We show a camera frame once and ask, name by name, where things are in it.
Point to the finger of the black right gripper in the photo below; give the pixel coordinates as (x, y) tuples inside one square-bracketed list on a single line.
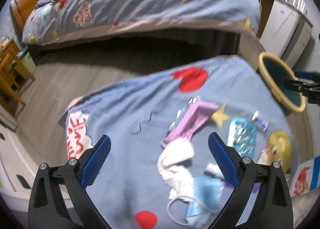
[(307, 84)]

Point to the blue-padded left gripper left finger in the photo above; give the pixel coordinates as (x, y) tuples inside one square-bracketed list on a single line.
[(92, 160)]

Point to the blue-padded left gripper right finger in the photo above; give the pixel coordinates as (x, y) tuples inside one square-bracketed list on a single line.
[(223, 159)]

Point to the white tissue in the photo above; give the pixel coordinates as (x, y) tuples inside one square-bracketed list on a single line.
[(173, 173)]

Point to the yellow-rimmed teal trash bin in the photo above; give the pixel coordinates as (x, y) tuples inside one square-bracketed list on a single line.
[(274, 72)]

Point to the teal pill blister pack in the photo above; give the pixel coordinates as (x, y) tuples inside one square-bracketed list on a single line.
[(242, 136)]

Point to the light blue face mask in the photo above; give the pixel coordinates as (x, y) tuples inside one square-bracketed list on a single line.
[(204, 202)]

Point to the pink purple wrapper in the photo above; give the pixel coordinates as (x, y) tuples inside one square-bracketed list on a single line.
[(189, 119)]

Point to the white air purifier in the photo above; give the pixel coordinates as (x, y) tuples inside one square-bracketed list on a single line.
[(287, 32)]

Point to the strawberry print paper box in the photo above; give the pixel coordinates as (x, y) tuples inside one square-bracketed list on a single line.
[(306, 178)]

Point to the white wifi router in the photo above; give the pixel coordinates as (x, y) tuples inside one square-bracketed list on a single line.
[(299, 5)]

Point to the wooden TV cabinet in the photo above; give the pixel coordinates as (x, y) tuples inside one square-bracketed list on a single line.
[(265, 13)]

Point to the white green container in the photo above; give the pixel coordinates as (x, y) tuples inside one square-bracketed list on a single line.
[(26, 59)]

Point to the wooden bedside stool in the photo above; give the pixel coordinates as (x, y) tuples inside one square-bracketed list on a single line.
[(13, 76)]

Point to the blue cartoon bed duvet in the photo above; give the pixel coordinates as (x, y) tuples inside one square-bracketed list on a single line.
[(55, 21)]

